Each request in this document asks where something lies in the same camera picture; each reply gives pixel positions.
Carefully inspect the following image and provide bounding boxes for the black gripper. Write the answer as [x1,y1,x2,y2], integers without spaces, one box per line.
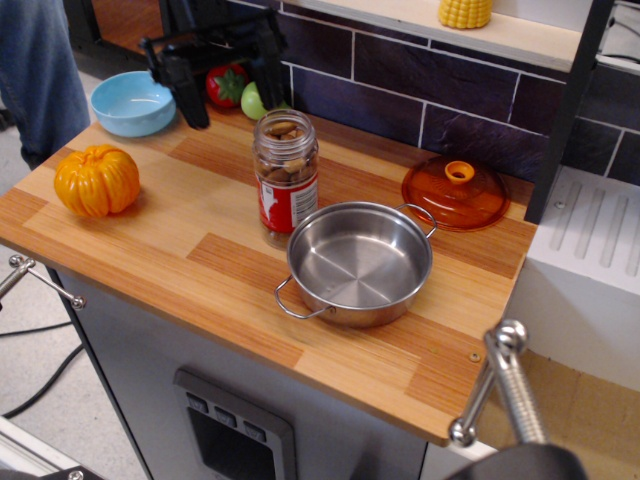
[140,1,286,129]

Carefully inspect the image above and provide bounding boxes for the almond jar with red label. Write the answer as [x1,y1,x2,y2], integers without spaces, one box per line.
[252,109,319,249]

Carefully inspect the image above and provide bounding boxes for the stainless steel pot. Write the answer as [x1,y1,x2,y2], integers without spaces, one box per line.
[274,201,438,328]

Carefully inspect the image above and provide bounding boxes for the orange transparent pot lid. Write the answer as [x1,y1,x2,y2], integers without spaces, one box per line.
[402,156,511,231]

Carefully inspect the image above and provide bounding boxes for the green toy pear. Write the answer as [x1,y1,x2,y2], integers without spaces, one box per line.
[240,81,290,121]

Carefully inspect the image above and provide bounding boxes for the light blue bowl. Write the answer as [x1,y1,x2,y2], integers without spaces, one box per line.
[90,71,176,138]

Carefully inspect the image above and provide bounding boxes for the orange toy pumpkin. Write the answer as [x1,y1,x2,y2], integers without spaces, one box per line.
[54,144,141,218]

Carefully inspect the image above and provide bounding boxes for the person in blue jeans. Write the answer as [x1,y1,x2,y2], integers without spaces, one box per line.
[1,1,91,169]

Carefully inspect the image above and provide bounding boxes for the yellow toy corn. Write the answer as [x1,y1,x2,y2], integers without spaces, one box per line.
[437,0,493,29]

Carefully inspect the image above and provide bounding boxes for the metal clamp screw left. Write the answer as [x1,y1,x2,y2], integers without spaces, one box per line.
[0,254,87,311]

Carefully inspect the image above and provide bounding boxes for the light wooden shelf board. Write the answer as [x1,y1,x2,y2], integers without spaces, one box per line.
[290,1,581,72]

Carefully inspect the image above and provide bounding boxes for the grey oven control panel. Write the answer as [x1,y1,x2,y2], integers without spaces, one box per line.
[173,369,298,479]

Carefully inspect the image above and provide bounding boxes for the black floor cable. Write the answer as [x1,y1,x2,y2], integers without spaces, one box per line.
[0,321,85,420]

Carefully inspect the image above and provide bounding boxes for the black shelf post right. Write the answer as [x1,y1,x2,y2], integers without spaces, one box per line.
[524,0,614,224]

